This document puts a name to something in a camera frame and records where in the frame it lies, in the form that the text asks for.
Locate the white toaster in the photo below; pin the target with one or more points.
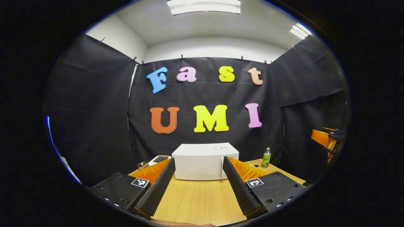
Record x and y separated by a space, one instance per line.
159 160

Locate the large ceiling light panel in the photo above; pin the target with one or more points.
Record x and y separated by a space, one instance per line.
203 7

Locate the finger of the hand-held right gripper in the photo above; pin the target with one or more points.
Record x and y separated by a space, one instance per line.
321 137

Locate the green drink bottle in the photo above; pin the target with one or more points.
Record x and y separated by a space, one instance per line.
266 159

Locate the white microwave oven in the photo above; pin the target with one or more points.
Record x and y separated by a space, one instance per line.
202 164

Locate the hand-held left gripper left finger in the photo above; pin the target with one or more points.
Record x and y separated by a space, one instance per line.
159 187

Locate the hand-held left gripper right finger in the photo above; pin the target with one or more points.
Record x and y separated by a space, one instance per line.
240 189

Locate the small ceiling light panel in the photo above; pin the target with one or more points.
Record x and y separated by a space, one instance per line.
300 31

